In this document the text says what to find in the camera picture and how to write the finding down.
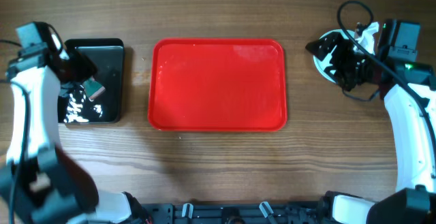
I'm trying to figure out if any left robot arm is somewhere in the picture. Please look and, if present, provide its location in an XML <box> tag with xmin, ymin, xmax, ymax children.
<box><xmin>1</xmin><ymin>48</ymin><xmax>153</xmax><ymax>223</ymax></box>

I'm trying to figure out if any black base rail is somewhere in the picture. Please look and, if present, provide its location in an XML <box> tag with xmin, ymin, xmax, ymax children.
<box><xmin>142</xmin><ymin>202</ymin><xmax>320</xmax><ymax>224</ymax></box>

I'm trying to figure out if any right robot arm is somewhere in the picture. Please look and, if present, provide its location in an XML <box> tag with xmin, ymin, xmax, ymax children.
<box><xmin>306</xmin><ymin>31</ymin><xmax>435</xmax><ymax>223</ymax></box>

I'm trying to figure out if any black rectangular tray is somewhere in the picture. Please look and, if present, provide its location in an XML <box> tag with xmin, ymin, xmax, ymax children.
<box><xmin>58</xmin><ymin>38</ymin><xmax>125</xmax><ymax>124</ymax></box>

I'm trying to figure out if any red plastic tray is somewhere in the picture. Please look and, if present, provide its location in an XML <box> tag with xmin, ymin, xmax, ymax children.
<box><xmin>148</xmin><ymin>38</ymin><xmax>287</xmax><ymax>132</ymax></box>

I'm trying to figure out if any green scouring sponge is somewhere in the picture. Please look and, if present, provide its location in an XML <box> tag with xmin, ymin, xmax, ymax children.
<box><xmin>82</xmin><ymin>76</ymin><xmax>106</xmax><ymax>101</ymax></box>

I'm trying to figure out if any light blue plate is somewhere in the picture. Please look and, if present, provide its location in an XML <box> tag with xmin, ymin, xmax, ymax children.
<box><xmin>313</xmin><ymin>29</ymin><xmax>348</xmax><ymax>84</ymax></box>

